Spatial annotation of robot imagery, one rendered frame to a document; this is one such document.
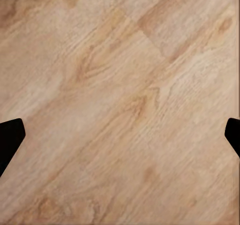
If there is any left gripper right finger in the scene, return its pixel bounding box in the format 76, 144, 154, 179
224, 117, 240, 157

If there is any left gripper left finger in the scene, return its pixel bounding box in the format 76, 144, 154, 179
0, 118, 26, 177

